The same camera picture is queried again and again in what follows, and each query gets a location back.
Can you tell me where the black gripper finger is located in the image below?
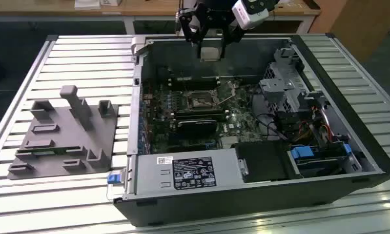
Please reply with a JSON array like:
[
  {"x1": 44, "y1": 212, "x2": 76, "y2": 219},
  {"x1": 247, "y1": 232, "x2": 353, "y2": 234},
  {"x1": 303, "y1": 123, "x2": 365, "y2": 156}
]
[
  {"x1": 220, "y1": 23, "x2": 246, "y2": 59},
  {"x1": 178, "y1": 8, "x2": 208, "y2": 59}
]

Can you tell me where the silver CPU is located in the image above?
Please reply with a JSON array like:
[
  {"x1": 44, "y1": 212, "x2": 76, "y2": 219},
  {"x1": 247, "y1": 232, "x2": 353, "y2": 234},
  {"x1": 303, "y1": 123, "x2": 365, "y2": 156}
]
[{"x1": 199, "y1": 45, "x2": 223, "y2": 62}]

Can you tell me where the metal socket cover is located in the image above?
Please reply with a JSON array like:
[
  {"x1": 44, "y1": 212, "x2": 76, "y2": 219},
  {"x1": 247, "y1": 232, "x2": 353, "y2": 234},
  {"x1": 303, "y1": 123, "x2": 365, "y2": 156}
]
[{"x1": 214, "y1": 80, "x2": 238, "y2": 104}]

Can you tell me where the CPU socket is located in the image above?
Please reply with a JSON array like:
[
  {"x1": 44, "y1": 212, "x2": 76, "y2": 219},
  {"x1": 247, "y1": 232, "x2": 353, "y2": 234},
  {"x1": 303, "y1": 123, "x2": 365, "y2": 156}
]
[{"x1": 183, "y1": 90, "x2": 220, "y2": 113}]

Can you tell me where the wooden desk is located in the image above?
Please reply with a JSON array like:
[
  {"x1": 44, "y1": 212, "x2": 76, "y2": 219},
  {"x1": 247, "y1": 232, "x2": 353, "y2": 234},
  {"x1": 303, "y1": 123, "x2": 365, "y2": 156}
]
[{"x1": 0, "y1": 0, "x2": 322, "y2": 35}]

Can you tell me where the grey metal drive cage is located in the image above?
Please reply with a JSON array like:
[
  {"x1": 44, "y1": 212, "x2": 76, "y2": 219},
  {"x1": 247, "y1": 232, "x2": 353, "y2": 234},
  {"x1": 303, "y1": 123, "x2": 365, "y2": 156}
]
[{"x1": 258, "y1": 47, "x2": 333, "y2": 113}]

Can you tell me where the green motherboard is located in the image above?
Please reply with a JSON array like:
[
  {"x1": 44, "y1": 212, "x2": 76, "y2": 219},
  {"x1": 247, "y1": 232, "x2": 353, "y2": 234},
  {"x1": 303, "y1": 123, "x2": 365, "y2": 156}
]
[{"x1": 139, "y1": 77, "x2": 272, "y2": 156}]

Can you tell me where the wooden cabinet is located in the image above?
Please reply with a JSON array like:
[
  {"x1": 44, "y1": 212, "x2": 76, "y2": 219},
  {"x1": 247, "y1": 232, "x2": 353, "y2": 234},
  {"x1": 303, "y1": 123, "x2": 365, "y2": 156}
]
[{"x1": 330, "y1": 0, "x2": 390, "y2": 63}]

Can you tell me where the black graphics card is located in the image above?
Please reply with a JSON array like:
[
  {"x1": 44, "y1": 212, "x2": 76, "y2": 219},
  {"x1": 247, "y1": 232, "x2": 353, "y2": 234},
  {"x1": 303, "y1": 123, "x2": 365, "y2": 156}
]
[{"x1": 176, "y1": 118, "x2": 219, "y2": 140}]

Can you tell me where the silver chipset heatsink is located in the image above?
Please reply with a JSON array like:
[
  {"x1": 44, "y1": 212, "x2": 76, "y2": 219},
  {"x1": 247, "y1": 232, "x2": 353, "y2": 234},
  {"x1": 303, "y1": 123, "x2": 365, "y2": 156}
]
[{"x1": 220, "y1": 136, "x2": 240, "y2": 148}]

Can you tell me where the hard disk in blue carrier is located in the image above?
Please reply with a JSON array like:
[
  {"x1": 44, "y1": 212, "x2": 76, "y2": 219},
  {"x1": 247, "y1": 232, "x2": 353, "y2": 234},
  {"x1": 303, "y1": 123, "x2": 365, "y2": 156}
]
[{"x1": 287, "y1": 145, "x2": 351, "y2": 176}]

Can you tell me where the black plastic shroud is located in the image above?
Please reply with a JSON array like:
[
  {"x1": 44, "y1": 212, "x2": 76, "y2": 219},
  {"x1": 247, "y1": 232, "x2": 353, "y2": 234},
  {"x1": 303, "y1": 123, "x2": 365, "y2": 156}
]
[{"x1": 235, "y1": 141, "x2": 296, "y2": 184}]

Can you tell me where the grey parts rack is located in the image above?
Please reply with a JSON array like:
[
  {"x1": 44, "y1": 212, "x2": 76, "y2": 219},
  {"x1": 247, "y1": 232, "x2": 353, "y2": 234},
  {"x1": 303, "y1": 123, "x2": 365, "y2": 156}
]
[{"x1": 5, "y1": 85, "x2": 120, "y2": 181}]

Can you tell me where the grey power supply unit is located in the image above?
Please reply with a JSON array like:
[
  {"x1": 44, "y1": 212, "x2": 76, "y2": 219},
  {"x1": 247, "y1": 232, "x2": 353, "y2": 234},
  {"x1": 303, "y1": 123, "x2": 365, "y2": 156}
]
[{"x1": 133, "y1": 148, "x2": 244, "y2": 195}]

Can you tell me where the black PC case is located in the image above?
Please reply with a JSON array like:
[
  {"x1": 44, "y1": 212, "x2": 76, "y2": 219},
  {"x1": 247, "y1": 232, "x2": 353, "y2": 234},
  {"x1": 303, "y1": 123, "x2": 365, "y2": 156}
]
[{"x1": 112, "y1": 33, "x2": 390, "y2": 227}]

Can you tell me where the blue case latch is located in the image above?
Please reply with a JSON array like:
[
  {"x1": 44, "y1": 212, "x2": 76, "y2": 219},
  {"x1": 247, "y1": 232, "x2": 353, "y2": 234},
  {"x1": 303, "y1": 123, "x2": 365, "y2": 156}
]
[{"x1": 105, "y1": 172, "x2": 123, "y2": 185}]

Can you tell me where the green RAM stick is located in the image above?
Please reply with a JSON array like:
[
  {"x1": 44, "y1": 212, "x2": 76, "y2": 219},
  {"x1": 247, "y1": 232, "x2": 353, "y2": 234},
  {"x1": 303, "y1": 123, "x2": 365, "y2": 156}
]
[{"x1": 27, "y1": 149, "x2": 68, "y2": 156}]

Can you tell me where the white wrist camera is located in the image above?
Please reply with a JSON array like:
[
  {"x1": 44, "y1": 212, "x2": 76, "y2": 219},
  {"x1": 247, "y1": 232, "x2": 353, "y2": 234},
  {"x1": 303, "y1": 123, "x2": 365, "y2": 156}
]
[{"x1": 231, "y1": 0, "x2": 270, "y2": 30}]

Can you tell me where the grey case handle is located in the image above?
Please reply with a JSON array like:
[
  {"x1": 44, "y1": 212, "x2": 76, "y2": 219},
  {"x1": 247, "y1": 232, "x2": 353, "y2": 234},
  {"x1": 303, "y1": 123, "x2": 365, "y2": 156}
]
[{"x1": 129, "y1": 36, "x2": 147, "y2": 56}]

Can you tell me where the black cable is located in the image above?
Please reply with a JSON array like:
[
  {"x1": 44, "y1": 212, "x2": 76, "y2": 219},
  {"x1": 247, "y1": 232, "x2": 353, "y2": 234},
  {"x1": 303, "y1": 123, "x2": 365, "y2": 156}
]
[{"x1": 255, "y1": 113, "x2": 290, "y2": 142}]

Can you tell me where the coloured wire bundle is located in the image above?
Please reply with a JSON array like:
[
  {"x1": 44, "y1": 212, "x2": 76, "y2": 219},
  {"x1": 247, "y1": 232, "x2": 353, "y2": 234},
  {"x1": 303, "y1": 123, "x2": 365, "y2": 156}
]
[{"x1": 291, "y1": 120, "x2": 334, "y2": 144}]

